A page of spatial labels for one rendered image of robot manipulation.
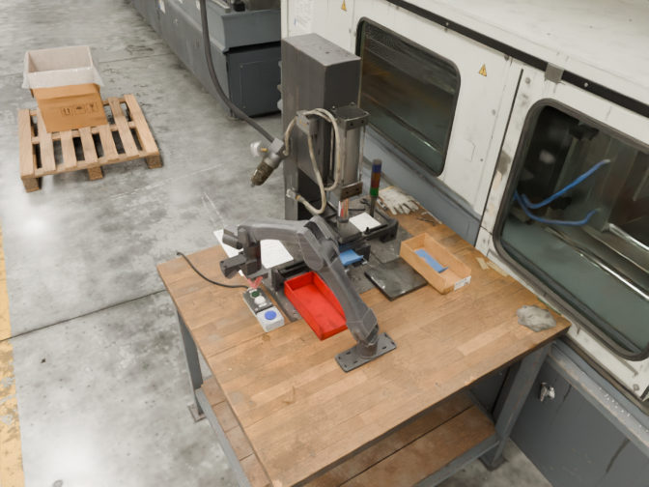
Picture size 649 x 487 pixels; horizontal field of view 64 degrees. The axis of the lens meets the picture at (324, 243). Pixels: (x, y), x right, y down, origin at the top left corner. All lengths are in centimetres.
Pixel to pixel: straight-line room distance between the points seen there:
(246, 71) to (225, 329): 338
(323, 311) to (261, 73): 339
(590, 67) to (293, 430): 132
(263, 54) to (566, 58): 343
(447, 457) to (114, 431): 148
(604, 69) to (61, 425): 257
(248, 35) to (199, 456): 341
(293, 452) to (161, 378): 145
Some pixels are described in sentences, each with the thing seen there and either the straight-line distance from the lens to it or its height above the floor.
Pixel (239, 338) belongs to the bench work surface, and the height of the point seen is 90.
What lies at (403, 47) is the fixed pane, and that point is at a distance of 246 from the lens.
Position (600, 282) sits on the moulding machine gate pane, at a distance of 187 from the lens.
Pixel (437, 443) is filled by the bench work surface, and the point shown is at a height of 22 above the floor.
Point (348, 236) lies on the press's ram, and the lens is 181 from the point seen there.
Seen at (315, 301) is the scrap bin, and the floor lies 91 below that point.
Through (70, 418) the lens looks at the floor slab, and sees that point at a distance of 281.
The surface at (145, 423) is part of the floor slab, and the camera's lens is 268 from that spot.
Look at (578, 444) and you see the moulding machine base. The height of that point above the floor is 42.
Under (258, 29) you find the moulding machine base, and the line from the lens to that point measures 478.
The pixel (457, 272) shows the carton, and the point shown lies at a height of 91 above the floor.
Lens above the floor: 219
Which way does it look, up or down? 39 degrees down
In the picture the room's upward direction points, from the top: 2 degrees clockwise
